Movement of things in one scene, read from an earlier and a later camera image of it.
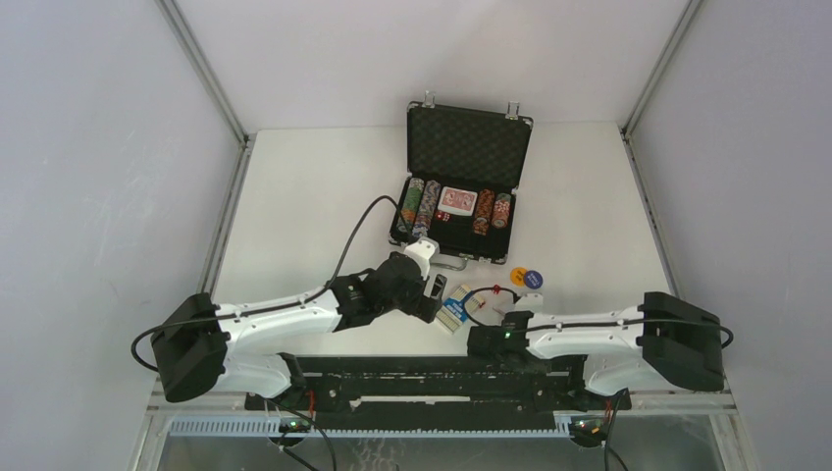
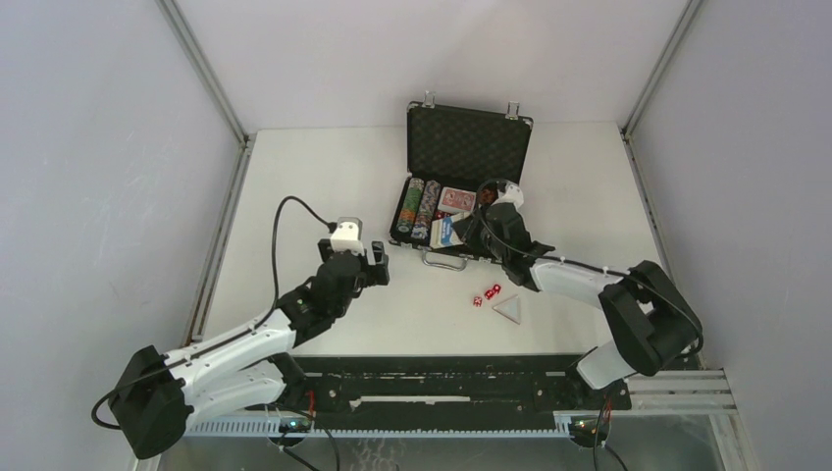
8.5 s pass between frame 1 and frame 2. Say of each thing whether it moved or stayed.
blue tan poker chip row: stayed
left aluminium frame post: stayed
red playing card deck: stayed
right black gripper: moved
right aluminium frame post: stayed
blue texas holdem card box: moved
